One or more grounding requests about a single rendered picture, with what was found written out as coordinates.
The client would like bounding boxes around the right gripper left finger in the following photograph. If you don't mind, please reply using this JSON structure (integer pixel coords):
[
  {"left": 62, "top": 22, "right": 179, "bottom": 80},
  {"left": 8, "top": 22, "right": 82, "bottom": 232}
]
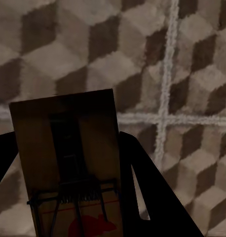
[{"left": 0, "top": 131, "right": 18, "bottom": 182}]

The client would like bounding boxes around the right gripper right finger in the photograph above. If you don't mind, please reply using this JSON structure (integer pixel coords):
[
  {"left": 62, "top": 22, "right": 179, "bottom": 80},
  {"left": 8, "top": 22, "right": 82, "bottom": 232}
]
[{"left": 119, "top": 131, "right": 204, "bottom": 237}]

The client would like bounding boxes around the mousetrap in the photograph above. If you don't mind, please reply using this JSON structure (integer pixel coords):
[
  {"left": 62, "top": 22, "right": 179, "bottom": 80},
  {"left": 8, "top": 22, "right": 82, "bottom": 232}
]
[{"left": 8, "top": 88, "right": 123, "bottom": 237}]

